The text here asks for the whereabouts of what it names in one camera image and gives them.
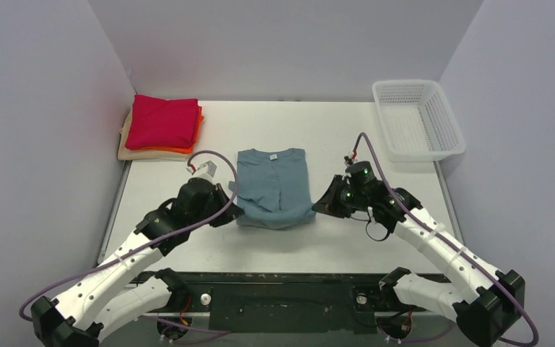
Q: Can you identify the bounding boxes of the blue-grey t shirt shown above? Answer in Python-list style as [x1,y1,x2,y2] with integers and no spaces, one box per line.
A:
[229,148,316,230]

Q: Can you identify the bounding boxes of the folded magenta t shirt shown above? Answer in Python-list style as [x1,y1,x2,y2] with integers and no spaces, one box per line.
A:
[125,94,200,150]

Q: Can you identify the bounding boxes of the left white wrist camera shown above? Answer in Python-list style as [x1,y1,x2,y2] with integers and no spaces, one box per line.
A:
[186,160,217,179]

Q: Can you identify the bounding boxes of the folded beige t shirt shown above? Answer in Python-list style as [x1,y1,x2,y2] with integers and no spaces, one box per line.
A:
[117,111,189,161]

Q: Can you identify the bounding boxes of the white plastic basket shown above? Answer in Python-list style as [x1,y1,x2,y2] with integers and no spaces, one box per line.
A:
[371,80,466,163]

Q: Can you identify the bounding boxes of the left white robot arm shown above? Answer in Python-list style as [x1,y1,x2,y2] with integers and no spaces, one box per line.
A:
[30,178,244,346]

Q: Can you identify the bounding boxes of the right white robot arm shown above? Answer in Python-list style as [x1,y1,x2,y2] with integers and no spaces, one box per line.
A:
[312,161,525,346]

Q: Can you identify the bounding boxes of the folded orange t shirt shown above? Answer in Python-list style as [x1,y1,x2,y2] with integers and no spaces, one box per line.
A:
[149,106,205,155]

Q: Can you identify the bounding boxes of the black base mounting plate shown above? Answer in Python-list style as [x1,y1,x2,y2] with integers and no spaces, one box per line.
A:
[114,273,475,336]

